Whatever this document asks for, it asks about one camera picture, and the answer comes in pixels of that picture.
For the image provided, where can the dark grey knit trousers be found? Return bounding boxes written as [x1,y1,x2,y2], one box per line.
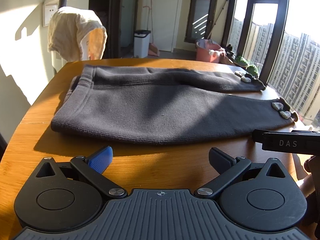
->
[51,65,299,144]

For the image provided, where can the hand in brown glove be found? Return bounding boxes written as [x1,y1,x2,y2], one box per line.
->
[299,155,319,239]

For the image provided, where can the green slipper farther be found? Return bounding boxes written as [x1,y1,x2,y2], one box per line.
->
[234,55,248,67]

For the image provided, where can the pink plastic bucket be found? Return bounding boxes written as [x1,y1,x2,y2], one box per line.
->
[196,39,226,63]

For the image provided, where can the pink dustpan with broom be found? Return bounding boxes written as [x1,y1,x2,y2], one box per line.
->
[144,0,160,57]

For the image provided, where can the cream cloth on cleaner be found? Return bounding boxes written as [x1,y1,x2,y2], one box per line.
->
[47,6,108,62]

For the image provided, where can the white trash bin black lid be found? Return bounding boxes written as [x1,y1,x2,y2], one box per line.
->
[133,30,151,58]

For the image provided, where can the white wall socket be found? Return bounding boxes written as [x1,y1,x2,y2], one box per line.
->
[42,3,58,27]

